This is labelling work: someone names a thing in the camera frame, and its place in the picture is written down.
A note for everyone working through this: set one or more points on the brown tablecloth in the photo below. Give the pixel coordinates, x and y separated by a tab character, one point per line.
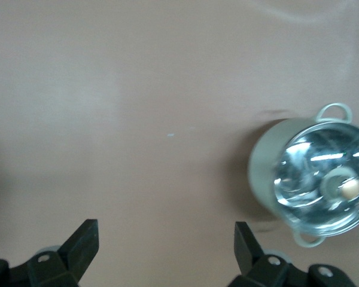
137	89

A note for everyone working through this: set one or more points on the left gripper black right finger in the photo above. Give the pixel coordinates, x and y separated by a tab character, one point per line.
251	260

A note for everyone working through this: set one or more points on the glass lid with wooden knob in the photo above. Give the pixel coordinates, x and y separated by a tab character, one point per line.
299	161

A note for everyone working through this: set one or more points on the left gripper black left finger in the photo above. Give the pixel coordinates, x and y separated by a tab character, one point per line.
74	257

